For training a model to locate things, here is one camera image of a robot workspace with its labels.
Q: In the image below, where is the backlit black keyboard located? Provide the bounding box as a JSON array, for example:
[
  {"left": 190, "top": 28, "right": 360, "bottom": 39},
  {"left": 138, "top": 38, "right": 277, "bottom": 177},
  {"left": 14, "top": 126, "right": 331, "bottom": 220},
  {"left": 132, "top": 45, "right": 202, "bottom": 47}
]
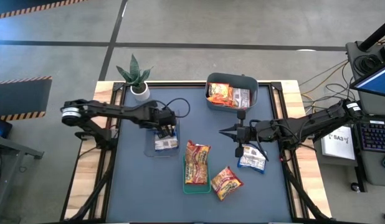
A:
[{"left": 356, "top": 120, "right": 385, "bottom": 154}]

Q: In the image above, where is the white SA3 sign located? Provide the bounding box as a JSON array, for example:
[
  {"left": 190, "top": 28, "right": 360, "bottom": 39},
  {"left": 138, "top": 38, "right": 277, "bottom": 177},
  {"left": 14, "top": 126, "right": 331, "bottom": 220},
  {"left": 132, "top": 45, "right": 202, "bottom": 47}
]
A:
[{"left": 320, "top": 125, "right": 358, "bottom": 162}]

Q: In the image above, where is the grey equipment cart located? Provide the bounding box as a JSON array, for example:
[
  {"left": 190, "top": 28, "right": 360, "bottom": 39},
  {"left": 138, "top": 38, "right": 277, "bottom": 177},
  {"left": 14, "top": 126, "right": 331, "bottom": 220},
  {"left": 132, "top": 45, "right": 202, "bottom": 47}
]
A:
[{"left": 345, "top": 40, "right": 385, "bottom": 116}]

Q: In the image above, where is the snake plant in white pot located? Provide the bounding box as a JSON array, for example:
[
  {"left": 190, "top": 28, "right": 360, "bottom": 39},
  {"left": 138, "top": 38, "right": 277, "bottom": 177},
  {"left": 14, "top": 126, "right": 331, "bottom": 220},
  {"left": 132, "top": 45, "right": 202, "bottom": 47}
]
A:
[{"left": 116, "top": 53, "right": 154, "bottom": 102}]

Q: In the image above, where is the orange Maruchan chicken noodle pack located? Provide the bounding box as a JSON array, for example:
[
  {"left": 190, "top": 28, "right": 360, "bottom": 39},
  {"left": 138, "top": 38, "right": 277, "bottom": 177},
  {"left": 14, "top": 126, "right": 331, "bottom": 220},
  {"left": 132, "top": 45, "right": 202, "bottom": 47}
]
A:
[
  {"left": 207, "top": 92, "right": 235, "bottom": 108},
  {"left": 207, "top": 82, "right": 231, "bottom": 98}
]

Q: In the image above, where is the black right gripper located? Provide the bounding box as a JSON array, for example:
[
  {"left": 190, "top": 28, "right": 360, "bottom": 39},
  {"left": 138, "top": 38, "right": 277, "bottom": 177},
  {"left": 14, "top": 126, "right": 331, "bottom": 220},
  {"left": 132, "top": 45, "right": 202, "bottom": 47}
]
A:
[{"left": 218, "top": 110, "right": 265, "bottom": 158}]

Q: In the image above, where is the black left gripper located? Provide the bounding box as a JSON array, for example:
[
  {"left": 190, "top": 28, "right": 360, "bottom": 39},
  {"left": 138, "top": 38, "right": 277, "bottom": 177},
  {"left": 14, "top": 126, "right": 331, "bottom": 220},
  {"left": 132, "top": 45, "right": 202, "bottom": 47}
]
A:
[{"left": 142, "top": 105, "right": 178, "bottom": 139}]

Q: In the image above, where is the red Maruchan noodle pack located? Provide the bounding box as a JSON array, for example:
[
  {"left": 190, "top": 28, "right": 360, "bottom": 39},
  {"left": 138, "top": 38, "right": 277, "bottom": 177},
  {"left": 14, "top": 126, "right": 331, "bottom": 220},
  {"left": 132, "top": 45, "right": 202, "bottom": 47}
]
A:
[
  {"left": 184, "top": 139, "right": 212, "bottom": 185},
  {"left": 210, "top": 166, "right": 244, "bottom": 202}
]

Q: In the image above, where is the coiled black cable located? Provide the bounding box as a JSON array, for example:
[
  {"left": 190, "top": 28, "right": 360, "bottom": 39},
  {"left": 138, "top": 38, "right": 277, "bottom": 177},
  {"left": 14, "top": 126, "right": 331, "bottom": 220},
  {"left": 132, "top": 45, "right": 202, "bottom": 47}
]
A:
[{"left": 353, "top": 54, "right": 383, "bottom": 75}]

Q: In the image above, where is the yellow floor cable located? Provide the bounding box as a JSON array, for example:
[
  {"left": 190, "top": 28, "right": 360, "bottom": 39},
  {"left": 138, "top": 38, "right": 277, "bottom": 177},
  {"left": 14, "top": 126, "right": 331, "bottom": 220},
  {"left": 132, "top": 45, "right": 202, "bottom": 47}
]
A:
[{"left": 300, "top": 60, "right": 349, "bottom": 103}]

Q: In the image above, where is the black device with blue light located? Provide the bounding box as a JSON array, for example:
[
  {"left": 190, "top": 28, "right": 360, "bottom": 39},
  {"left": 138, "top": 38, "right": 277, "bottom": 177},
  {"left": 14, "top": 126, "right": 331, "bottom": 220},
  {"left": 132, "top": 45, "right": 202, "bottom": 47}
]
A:
[{"left": 0, "top": 115, "right": 13, "bottom": 140}]

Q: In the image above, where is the grey-blue table mat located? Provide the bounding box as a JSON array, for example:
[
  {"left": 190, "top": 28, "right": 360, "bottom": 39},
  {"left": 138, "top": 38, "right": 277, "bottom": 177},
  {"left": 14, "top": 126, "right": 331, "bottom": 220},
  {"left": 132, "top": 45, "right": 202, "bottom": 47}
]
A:
[{"left": 105, "top": 86, "right": 293, "bottom": 223}]

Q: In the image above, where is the black aluminium table frame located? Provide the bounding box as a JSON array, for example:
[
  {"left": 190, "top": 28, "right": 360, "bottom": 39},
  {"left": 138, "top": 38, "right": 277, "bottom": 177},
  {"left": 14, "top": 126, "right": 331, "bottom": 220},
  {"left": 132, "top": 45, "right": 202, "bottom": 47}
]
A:
[{"left": 60, "top": 80, "right": 333, "bottom": 224}]

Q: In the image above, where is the grey-blue plastic bin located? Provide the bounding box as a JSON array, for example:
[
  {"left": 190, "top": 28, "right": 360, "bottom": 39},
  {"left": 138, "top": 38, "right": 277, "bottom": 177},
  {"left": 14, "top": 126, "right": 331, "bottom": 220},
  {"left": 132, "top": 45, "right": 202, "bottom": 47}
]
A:
[{"left": 204, "top": 72, "right": 259, "bottom": 113}]

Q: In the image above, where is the black pole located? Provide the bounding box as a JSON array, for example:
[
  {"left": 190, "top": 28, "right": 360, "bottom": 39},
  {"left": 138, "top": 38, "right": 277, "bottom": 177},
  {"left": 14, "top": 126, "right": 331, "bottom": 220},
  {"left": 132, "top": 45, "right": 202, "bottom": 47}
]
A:
[{"left": 358, "top": 24, "right": 385, "bottom": 52}]

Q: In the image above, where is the black floor cable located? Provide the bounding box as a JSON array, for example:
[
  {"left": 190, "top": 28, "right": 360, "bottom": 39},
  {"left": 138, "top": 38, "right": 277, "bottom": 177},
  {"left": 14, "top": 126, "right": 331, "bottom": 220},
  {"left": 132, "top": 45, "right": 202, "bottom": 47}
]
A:
[{"left": 300, "top": 58, "right": 357, "bottom": 111}]

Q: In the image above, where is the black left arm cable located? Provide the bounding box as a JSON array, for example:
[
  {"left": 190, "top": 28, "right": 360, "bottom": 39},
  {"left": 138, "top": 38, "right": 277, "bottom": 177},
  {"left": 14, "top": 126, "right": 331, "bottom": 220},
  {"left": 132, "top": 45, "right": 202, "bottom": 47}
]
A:
[{"left": 154, "top": 97, "right": 191, "bottom": 119}]

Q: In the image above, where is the grey metal desk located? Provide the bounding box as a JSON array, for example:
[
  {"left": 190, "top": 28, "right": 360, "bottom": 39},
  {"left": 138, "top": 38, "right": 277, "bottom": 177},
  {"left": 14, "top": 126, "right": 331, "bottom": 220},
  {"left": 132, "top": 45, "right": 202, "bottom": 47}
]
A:
[
  {"left": 313, "top": 113, "right": 385, "bottom": 188},
  {"left": 0, "top": 133, "right": 45, "bottom": 224}
]

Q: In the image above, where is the red-edged Maruchan noodle pack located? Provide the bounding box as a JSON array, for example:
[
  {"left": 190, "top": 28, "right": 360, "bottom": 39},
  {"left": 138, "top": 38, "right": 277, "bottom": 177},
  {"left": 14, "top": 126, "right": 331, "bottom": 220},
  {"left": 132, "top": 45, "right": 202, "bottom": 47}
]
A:
[{"left": 231, "top": 88, "right": 252, "bottom": 109}]

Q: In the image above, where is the black mat with hazard stripes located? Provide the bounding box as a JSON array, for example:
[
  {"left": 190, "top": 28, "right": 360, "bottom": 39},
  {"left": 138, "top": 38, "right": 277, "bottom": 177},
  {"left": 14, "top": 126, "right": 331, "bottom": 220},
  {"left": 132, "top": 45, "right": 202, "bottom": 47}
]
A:
[
  {"left": 0, "top": 0, "right": 89, "bottom": 21},
  {"left": 0, "top": 75, "right": 53, "bottom": 122}
]

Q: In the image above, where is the teal translucent plastic bin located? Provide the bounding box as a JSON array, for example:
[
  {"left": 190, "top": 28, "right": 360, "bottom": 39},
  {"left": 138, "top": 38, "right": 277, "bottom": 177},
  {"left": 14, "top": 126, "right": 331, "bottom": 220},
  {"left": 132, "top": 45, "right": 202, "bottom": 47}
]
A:
[{"left": 182, "top": 154, "right": 212, "bottom": 195}]

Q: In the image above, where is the clear plastic bin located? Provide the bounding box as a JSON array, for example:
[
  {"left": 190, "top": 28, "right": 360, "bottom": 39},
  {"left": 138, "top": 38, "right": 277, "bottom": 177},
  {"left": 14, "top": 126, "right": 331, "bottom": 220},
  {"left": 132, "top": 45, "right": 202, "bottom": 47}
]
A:
[{"left": 143, "top": 109, "right": 182, "bottom": 158}]

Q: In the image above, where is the monitor with blue screen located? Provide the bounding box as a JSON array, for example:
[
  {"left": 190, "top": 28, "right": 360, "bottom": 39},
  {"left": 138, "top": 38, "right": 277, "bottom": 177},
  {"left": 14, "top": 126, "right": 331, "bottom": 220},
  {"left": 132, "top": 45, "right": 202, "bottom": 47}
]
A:
[{"left": 349, "top": 58, "right": 385, "bottom": 100}]

